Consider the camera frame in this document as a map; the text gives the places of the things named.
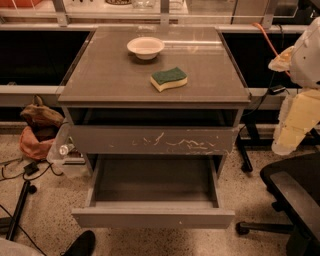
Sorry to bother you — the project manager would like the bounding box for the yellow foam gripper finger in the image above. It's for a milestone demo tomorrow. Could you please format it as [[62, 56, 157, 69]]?
[[272, 89, 320, 156]]

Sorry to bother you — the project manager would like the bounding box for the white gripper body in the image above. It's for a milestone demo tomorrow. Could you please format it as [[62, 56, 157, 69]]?
[[273, 95, 296, 147]]

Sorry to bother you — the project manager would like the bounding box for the grey drawer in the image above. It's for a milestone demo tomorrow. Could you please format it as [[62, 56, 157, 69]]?
[[70, 125, 238, 155], [72, 155, 234, 229]]

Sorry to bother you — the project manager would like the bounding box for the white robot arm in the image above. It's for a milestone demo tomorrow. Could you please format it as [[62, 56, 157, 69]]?
[[268, 18, 320, 155]]

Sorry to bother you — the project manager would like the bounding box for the grey drawer cabinet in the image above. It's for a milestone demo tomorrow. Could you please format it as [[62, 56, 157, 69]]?
[[57, 25, 252, 178]]

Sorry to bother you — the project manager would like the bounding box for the black power adapter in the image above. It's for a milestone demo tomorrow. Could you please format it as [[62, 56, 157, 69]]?
[[268, 85, 286, 95]]

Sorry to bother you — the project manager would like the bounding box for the black office chair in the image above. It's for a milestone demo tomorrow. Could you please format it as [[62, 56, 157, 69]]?
[[236, 153, 320, 256]]

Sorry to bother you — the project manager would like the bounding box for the green yellow sponge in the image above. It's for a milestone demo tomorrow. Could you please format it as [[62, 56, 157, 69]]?
[[150, 67, 188, 92]]

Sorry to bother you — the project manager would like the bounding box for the white bowl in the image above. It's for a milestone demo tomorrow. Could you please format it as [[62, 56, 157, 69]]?
[[127, 37, 165, 60]]

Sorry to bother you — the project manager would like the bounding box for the clear plastic bin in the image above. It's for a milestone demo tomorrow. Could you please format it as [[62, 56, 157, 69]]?
[[47, 123, 90, 178]]

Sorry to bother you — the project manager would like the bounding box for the black shoe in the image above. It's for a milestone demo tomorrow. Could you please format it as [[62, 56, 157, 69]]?
[[61, 230, 96, 256]]

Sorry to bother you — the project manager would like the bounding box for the brown orange cloth bag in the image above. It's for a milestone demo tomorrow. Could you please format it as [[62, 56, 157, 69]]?
[[19, 95, 64, 160]]

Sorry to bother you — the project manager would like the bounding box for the black stand leg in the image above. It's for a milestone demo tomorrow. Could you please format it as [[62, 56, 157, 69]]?
[[0, 181, 37, 241]]

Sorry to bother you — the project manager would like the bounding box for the black desk frame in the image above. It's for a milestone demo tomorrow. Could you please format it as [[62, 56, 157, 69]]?
[[236, 124, 320, 172]]

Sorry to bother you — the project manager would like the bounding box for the orange cable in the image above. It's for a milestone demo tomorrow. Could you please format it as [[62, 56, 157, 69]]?
[[252, 22, 292, 78]]

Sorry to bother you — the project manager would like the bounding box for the black floor cable box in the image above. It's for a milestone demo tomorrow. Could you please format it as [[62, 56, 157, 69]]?
[[24, 162, 39, 176]]

